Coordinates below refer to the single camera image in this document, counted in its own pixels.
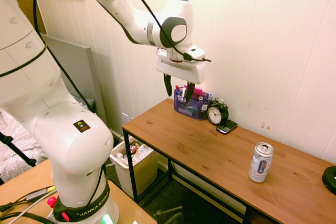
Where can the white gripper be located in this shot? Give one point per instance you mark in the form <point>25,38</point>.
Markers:
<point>181,70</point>

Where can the silver drink can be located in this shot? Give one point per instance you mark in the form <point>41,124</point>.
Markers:
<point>260,163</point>

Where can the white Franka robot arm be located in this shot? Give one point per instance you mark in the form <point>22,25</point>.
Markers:
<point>65,142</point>

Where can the white plastic trash bin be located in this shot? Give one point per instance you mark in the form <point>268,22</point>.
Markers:
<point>141,174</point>

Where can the pink sticky note pad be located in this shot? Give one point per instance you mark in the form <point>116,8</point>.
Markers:
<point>199,92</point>

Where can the purple mesh desk organizer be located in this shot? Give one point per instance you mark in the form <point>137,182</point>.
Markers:
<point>193,110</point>

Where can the black twin-bell alarm clock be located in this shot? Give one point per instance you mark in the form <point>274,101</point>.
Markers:
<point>215,115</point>

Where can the black mobile phone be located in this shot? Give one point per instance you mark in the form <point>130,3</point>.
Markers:
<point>227,127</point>

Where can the brown snack wrapper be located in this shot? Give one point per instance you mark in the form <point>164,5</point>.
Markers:
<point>134,146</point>

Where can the white food package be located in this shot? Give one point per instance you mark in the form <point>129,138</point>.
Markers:
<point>141,152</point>

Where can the grey headboard panel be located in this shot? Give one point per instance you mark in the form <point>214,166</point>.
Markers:
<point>76,64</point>

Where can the pink red knob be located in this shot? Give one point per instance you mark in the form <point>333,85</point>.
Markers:
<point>52,201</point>

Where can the white patterned bedding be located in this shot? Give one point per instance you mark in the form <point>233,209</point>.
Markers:
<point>15,140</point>

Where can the black tripod stand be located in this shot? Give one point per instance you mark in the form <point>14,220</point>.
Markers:
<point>18,151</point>

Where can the wooden window blind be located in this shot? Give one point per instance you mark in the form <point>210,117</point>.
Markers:
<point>27,3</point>

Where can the black round lamp base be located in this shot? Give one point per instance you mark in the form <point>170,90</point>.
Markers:
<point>330,179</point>

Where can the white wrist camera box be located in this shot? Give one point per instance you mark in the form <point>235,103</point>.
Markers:
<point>195,51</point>

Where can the wooden desk black metal frame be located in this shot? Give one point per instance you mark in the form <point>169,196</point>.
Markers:
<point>210,153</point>

